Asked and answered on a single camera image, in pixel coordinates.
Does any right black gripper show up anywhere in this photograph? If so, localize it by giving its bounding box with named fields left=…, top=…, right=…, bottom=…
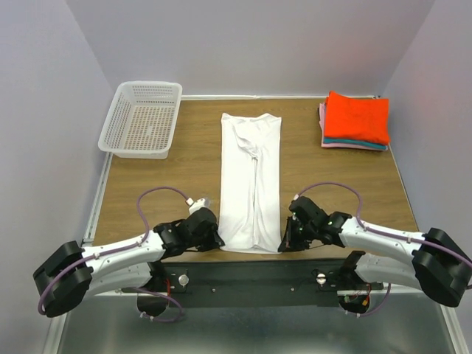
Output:
left=277, top=215, right=316, bottom=251

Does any white t shirt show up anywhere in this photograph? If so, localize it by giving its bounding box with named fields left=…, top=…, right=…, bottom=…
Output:
left=218, top=113, right=282, bottom=254

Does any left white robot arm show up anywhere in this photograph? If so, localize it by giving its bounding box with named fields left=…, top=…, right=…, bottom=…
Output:
left=33, top=207, right=224, bottom=318

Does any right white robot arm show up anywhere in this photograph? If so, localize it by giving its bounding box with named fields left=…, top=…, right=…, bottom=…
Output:
left=279, top=196, right=471, bottom=308

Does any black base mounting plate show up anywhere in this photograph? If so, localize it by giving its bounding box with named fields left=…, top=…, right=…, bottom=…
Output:
left=143, top=259, right=383, bottom=308

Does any teal folded t shirt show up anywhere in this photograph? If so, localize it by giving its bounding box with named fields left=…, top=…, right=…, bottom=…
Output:
left=323, top=138, right=388, bottom=150

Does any orange folded t shirt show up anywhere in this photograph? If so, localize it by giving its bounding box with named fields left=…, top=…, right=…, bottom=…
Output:
left=324, top=91, right=390, bottom=145

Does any white plastic laundry basket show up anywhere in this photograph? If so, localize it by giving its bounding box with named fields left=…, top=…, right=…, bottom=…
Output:
left=98, top=80, right=183, bottom=159

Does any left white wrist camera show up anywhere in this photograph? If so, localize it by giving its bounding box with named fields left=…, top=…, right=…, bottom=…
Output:
left=185, top=198, right=210, bottom=215

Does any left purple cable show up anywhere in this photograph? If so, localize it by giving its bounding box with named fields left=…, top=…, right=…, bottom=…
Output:
left=38, top=187, right=185, bottom=322

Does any purple cable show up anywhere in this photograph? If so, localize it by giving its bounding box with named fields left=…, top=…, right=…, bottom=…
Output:
left=38, top=187, right=185, bottom=322
left=293, top=182, right=472, bottom=318

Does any left aluminium side rail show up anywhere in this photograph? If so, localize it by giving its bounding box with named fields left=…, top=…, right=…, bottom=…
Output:
left=82, top=153, right=113, bottom=246

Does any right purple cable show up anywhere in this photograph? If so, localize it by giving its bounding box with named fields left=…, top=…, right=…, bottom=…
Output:
left=293, top=182, right=472, bottom=318

